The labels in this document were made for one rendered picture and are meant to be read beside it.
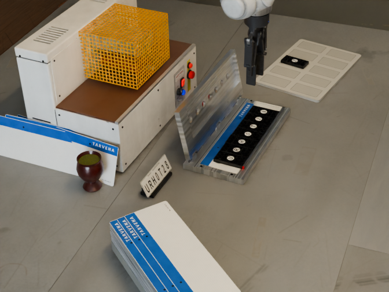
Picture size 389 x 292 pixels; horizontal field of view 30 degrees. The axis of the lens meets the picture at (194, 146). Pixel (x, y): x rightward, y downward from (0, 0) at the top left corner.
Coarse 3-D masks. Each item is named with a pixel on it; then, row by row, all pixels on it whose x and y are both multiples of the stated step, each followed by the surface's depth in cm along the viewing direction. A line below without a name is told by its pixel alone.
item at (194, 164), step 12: (240, 96) 260; (240, 108) 256; (288, 108) 255; (228, 120) 250; (216, 132) 245; (276, 132) 245; (264, 144) 238; (204, 156) 234; (192, 168) 230; (204, 168) 228; (252, 168) 230; (228, 180) 226; (240, 180) 224
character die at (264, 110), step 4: (252, 108) 254; (256, 108) 254; (260, 108) 254; (264, 108) 254; (252, 112) 252; (256, 112) 252; (260, 112) 252; (264, 112) 251; (268, 112) 252; (272, 112) 252; (276, 112) 251; (268, 116) 249; (272, 116) 250
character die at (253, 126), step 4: (244, 120) 248; (240, 124) 247; (244, 124) 246; (248, 124) 246; (252, 124) 246; (256, 124) 246; (260, 124) 246; (244, 128) 244; (248, 128) 245; (252, 128) 244; (256, 128) 244; (260, 128) 244; (264, 128) 244; (260, 132) 242; (264, 132) 243
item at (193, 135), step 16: (224, 64) 248; (208, 80) 236; (224, 80) 249; (240, 80) 258; (192, 96) 227; (224, 96) 249; (176, 112) 220; (192, 112) 230; (208, 112) 240; (224, 112) 248; (192, 128) 231; (208, 128) 238; (192, 144) 229
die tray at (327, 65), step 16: (304, 48) 294; (320, 48) 293; (336, 48) 293; (272, 64) 283; (320, 64) 283; (336, 64) 282; (352, 64) 282; (256, 80) 274; (272, 80) 274; (288, 80) 273; (304, 80) 273; (320, 80) 273; (336, 80) 273; (304, 96) 264; (320, 96) 264
